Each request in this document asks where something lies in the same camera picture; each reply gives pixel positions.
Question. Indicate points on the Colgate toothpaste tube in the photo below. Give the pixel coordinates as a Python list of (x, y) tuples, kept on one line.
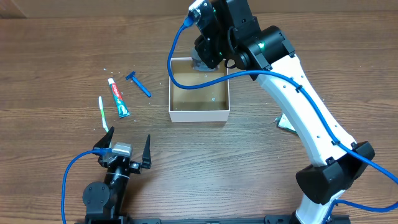
[(120, 104)]

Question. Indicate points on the white green soap bar pack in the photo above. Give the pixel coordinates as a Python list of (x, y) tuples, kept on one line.
[(283, 123)]

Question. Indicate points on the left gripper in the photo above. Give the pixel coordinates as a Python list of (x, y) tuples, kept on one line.
[(136, 166)]

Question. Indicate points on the blue disposable razor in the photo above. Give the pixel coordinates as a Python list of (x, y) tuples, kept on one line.
[(132, 77)]

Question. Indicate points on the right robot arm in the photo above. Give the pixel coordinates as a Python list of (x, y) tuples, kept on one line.
[(229, 31)]

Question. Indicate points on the dark foam soap pump bottle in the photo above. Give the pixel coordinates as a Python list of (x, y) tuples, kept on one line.
[(199, 65)]

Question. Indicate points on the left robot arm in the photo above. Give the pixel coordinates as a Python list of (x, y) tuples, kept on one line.
[(104, 200)]

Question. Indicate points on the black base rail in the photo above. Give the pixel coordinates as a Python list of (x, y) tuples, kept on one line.
[(268, 219)]

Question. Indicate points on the green white toothbrush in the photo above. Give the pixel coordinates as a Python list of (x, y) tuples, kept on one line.
[(103, 118)]

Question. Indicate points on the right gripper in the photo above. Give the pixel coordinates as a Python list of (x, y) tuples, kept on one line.
[(203, 37)]

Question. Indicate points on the pink cardboard box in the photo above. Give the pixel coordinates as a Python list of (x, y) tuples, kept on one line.
[(209, 104)]

